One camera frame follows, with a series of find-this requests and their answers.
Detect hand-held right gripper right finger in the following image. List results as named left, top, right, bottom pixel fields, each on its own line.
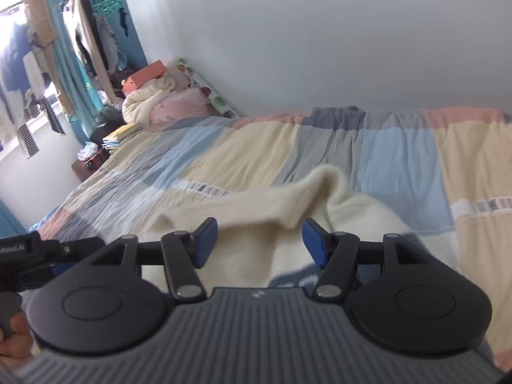
left=303, top=218, right=431, bottom=304

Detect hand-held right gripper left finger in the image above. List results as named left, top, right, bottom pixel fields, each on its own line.
left=91, top=217, right=219, bottom=303

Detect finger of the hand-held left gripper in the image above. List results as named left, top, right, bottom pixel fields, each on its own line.
left=51, top=237, right=107, bottom=276

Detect striped fleece blanket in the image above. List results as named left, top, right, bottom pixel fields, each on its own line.
left=138, top=166, right=460, bottom=291

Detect navy and white hanging clothes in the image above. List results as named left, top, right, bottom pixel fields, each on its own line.
left=0, top=20, right=45, bottom=139

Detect dark hanging clothes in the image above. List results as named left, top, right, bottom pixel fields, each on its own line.
left=94, top=12, right=121, bottom=73

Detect green clothes hangers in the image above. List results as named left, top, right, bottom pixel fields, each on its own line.
left=89, top=0, right=124, bottom=17

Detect person's left hand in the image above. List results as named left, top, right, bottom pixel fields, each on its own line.
left=0, top=314, right=35, bottom=369

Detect teal cloth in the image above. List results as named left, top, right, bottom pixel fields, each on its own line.
left=0, top=201, right=31, bottom=238

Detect brown nightstand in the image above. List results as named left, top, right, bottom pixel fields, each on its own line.
left=72, top=148, right=109, bottom=183

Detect patchwork bed quilt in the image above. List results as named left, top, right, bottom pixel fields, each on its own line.
left=30, top=106, right=512, bottom=369

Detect stack of books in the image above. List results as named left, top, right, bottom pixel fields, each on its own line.
left=102, top=124, right=141, bottom=151

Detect striped hanging garment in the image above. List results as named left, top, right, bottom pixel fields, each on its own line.
left=15, top=123, right=41, bottom=160

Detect pink pillow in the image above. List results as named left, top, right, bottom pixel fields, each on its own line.
left=150, top=88, right=213, bottom=125

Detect white dotted pillow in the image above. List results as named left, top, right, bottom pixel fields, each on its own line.
left=176, top=58, right=241, bottom=119

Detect cream fluffy blanket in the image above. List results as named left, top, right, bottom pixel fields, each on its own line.
left=122, top=76, right=179, bottom=125

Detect orange box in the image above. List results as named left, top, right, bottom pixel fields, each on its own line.
left=122, top=60, right=167, bottom=95

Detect teal curtain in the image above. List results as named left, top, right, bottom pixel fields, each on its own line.
left=43, top=0, right=149, bottom=141

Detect beige hanging coat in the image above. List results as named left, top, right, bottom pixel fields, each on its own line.
left=65, top=0, right=109, bottom=85

